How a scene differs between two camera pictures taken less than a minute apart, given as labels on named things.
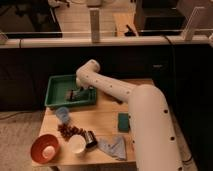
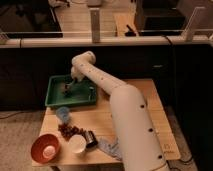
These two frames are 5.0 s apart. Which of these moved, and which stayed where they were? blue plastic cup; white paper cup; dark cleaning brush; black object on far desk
Moved: dark cleaning brush
Stayed: black object on far desk; white paper cup; blue plastic cup
